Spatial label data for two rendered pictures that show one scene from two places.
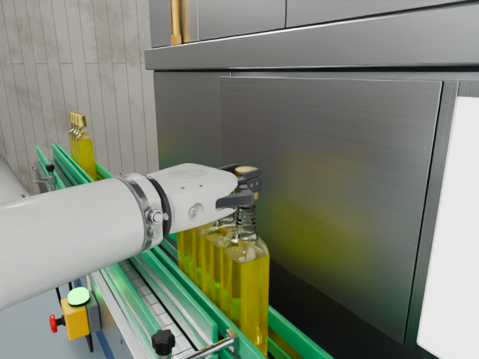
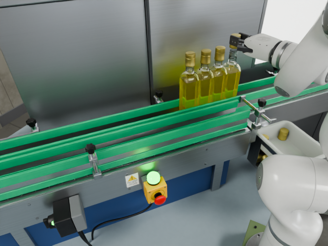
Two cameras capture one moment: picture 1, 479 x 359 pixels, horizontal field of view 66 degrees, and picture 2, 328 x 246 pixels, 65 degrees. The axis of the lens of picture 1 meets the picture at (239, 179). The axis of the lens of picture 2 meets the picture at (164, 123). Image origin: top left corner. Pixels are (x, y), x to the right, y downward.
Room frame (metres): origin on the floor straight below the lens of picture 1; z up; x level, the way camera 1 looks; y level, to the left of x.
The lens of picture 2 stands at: (0.57, 0.91, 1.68)
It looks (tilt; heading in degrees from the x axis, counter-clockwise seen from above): 38 degrees down; 283
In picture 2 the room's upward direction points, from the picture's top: 2 degrees counter-clockwise
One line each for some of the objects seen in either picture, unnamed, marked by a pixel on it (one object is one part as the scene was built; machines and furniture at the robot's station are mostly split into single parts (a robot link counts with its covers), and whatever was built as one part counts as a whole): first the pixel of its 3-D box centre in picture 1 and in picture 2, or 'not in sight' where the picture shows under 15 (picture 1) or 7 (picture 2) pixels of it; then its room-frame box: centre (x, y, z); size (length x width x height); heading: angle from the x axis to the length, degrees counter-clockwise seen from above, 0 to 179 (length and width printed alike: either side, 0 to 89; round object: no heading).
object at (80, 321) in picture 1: (80, 315); (154, 188); (0.73, 0.37, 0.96); 0.07 x 0.07 x 0.07; 33
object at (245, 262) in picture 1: (245, 296); (228, 88); (0.50, -0.01, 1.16); 0.06 x 0.06 x 0.21; 34
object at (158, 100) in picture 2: not in sight; (157, 103); (0.77, 0.08, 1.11); 0.07 x 0.04 x 0.13; 123
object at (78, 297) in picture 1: (78, 295); (153, 177); (0.73, 0.37, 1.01); 0.04 x 0.04 x 0.03
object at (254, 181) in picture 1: (251, 186); (248, 38); (0.46, -0.02, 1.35); 0.07 x 0.03 x 0.03; 138
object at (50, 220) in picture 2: not in sight; (50, 222); (1.01, 0.56, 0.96); 0.04 x 0.03 x 0.04; 123
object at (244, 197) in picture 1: (222, 197); not in sight; (0.42, 0.02, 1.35); 0.08 x 0.06 x 0.01; 80
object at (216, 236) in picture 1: (226, 280); (215, 91); (0.55, 0.02, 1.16); 0.06 x 0.06 x 0.21; 34
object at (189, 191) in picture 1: (179, 198); (265, 48); (0.41, 0.07, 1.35); 0.11 x 0.10 x 0.07; 139
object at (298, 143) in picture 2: not in sight; (287, 148); (0.25, 0.10, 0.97); 0.22 x 0.17 x 0.09; 123
